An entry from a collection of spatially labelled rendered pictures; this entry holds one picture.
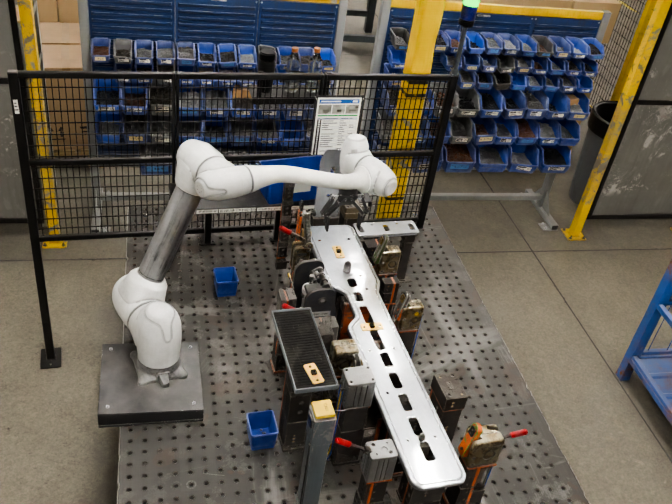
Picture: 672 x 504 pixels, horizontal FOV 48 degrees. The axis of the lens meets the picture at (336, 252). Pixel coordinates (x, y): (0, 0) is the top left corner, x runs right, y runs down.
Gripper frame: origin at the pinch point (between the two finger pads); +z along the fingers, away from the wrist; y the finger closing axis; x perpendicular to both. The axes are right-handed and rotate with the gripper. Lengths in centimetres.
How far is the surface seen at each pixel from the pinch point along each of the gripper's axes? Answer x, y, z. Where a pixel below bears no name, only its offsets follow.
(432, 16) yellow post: 58, 48, -68
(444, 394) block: -85, 13, 10
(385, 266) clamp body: -8.2, 18.7, 15.9
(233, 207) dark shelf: 33, -39, 10
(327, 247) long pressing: 3.7, -3.9, 13.1
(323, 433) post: -99, -33, 5
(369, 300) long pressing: -31.8, 3.8, 13.1
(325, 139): 54, 6, -10
